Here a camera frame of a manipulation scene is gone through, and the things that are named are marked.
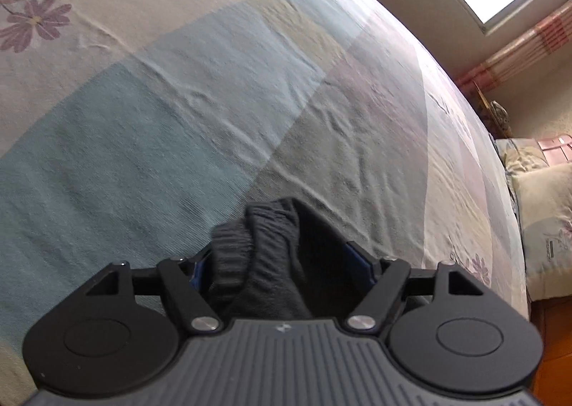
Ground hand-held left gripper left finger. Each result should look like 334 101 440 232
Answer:
85 249 224 338

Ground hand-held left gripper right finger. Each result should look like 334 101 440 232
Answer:
344 242 488 338

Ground dark grey pants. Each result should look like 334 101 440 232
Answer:
210 197 373 322

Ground patchwork floral bed sheet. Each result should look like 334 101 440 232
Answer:
0 0 533 395

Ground cream printed pillow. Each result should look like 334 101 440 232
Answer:
511 163 572 302

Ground cream pillow with grey edge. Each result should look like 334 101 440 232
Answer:
494 138 549 175

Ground grey patterned bundle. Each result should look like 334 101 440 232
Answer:
485 100 511 137

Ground wooden bedside shelf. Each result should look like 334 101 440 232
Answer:
471 80 503 139

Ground pink slatted crate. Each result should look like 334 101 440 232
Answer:
538 133 572 165

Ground pink striped curtain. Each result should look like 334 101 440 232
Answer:
456 4 572 96

